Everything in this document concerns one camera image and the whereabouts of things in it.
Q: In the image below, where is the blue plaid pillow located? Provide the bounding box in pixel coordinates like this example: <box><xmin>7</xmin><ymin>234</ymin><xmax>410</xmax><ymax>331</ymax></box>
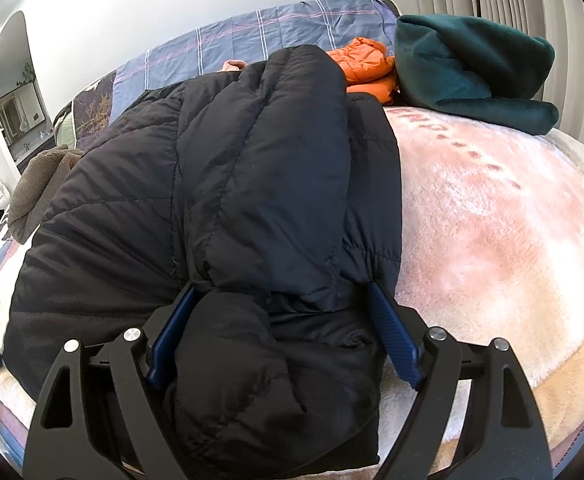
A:
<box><xmin>112</xmin><ymin>0</ymin><xmax>403</xmax><ymax>121</ymax></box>

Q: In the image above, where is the pink plush blanket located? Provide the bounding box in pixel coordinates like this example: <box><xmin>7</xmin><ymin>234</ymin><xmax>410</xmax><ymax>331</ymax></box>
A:
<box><xmin>0</xmin><ymin>105</ymin><xmax>584</xmax><ymax>473</ymax></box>

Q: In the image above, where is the arched wall mirror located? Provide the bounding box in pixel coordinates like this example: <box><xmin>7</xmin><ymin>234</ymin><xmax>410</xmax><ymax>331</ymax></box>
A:
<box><xmin>0</xmin><ymin>10</ymin><xmax>55</xmax><ymax>163</ymax></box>

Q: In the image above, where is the dark green fleece garment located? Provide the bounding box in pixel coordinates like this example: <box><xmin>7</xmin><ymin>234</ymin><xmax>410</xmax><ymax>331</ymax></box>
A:
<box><xmin>394</xmin><ymin>14</ymin><xmax>560</xmax><ymax>136</ymax></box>

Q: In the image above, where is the grey fleece garment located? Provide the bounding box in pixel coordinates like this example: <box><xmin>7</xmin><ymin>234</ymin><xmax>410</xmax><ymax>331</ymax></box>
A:
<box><xmin>8</xmin><ymin>145</ymin><xmax>87</xmax><ymax>243</ymax></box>

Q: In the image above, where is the black puffer jacket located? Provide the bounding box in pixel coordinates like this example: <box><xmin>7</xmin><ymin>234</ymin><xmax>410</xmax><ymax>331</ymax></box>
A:
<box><xmin>4</xmin><ymin>45</ymin><xmax>405</xmax><ymax>480</ymax></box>

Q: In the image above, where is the dark tree-print pillow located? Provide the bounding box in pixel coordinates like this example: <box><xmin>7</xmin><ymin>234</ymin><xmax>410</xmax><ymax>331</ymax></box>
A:
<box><xmin>54</xmin><ymin>76</ymin><xmax>119</xmax><ymax>150</ymax></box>

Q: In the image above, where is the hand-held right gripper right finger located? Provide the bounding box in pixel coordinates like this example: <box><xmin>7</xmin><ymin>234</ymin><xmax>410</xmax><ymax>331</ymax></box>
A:
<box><xmin>367</xmin><ymin>281</ymin><xmax>555</xmax><ymax>480</ymax></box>

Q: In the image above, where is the orange puffer jacket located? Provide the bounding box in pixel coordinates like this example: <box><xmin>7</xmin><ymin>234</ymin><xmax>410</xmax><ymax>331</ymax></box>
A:
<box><xmin>327</xmin><ymin>36</ymin><xmax>399</xmax><ymax>105</ymax></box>

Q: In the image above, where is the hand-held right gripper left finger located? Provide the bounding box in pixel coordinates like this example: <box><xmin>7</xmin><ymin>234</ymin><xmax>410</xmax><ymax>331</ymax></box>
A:
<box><xmin>22</xmin><ymin>281</ymin><xmax>199</xmax><ymax>480</ymax></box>

